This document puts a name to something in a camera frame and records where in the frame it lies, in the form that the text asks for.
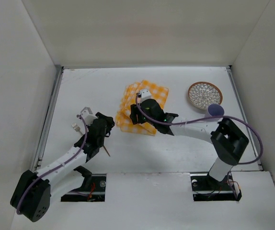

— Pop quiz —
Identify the yellow white checkered cloth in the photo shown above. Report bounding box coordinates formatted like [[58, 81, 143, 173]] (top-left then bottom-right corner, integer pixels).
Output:
[[115, 80, 169, 136]]

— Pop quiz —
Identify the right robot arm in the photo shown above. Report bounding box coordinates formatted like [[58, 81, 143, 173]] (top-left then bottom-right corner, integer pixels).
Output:
[[129, 99, 249, 182]]

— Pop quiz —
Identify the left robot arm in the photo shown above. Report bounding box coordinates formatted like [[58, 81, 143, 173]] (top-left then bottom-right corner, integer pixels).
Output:
[[10, 109, 115, 222]]

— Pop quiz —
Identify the silver copper fork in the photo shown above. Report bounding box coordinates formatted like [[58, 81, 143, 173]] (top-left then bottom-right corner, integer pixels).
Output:
[[71, 123, 84, 136]]

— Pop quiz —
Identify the patterned ceramic plate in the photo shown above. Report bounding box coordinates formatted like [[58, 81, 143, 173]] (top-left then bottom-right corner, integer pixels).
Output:
[[187, 81, 223, 110]]

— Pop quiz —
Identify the lavender paper cup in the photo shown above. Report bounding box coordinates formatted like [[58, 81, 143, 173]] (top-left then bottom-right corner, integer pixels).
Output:
[[205, 103, 225, 117]]

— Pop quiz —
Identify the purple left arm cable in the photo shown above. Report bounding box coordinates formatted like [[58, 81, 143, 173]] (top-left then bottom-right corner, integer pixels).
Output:
[[16, 114, 89, 215]]

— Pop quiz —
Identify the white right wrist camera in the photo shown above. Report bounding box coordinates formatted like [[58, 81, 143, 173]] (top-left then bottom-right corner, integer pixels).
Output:
[[138, 89, 152, 103]]

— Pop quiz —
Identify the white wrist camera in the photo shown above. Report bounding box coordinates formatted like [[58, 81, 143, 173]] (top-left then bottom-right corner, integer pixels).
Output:
[[138, 89, 152, 103], [78, 107, 97, 126]]

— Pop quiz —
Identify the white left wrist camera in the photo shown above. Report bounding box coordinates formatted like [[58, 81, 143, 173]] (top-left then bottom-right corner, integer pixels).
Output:
[[78, 107, 97, 126]]

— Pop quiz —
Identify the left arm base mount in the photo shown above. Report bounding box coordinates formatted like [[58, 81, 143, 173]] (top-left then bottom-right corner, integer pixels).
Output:
[[60, 166, 107, 202]]

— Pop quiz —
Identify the left aluminium table rail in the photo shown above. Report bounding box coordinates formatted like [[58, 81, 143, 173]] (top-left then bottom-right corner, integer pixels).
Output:
[[30, 65, 64, 171]]

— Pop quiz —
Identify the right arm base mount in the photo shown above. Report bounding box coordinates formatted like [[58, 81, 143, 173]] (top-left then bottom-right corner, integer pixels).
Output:
[[190, 172, 242, 202]]

